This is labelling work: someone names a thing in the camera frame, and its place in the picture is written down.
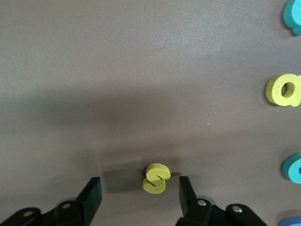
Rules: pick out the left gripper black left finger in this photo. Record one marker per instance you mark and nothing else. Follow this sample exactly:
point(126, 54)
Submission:
point(82, 207)

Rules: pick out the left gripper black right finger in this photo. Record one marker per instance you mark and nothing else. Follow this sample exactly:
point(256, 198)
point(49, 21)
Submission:
point(190, 207)

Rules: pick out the yellow letter s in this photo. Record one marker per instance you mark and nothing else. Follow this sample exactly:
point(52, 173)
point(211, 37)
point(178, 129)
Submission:
point(155, 188)

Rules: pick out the blue letter m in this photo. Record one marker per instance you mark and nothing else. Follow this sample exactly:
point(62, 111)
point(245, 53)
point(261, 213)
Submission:
point(291, 222)

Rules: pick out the teal letter c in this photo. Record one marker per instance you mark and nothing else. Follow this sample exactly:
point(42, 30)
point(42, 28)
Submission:
point(288, 169)

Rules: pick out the yellow letter a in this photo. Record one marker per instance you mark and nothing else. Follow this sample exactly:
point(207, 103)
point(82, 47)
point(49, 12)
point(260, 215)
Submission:
point(274, 91)

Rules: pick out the teal letter a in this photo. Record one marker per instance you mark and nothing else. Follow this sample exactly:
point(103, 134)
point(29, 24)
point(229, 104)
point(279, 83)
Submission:
point(291, 16)

